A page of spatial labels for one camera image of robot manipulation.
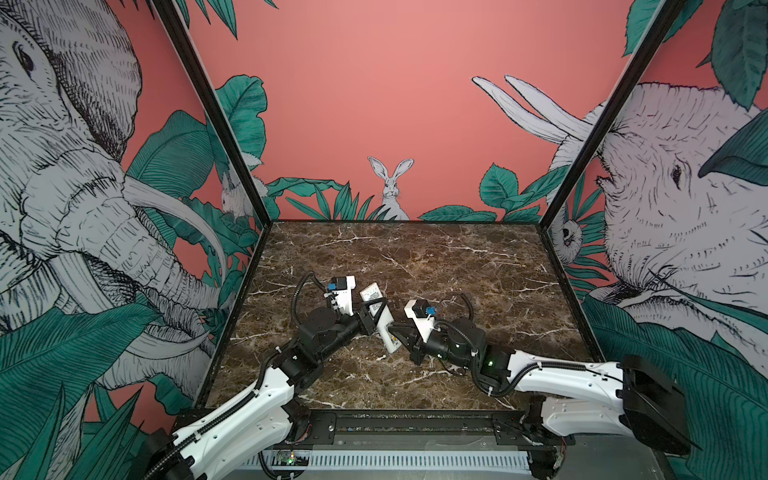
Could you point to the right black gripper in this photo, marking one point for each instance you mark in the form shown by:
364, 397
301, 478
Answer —
419, 348

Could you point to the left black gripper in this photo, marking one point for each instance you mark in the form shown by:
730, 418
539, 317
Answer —
367, 322

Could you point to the white remote control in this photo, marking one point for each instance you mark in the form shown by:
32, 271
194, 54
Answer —
391, 344

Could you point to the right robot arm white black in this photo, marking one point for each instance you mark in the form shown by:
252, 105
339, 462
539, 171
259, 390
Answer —
630, 397

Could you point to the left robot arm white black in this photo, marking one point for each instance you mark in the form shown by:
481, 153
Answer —
263, 414

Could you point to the small green circuit board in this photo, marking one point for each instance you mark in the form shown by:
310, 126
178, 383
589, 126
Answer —
290, 459

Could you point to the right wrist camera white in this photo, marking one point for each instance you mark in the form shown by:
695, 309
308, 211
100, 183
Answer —
422, 313

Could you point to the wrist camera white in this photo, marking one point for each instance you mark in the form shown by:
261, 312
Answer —
422, 313
339, 294

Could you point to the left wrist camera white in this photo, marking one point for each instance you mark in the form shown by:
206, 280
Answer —
339, 294

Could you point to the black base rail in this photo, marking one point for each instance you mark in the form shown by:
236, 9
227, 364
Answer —
504, 427

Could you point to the white slotted cable duct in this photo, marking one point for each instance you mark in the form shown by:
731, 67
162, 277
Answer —
513, 462

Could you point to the left black frame post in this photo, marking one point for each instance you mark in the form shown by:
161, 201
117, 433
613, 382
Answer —
172, 22

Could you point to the black frame post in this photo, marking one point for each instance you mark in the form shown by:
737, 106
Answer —
653, 36
172, 22

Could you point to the right black frame post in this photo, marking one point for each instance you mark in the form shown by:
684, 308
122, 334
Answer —
653, 36

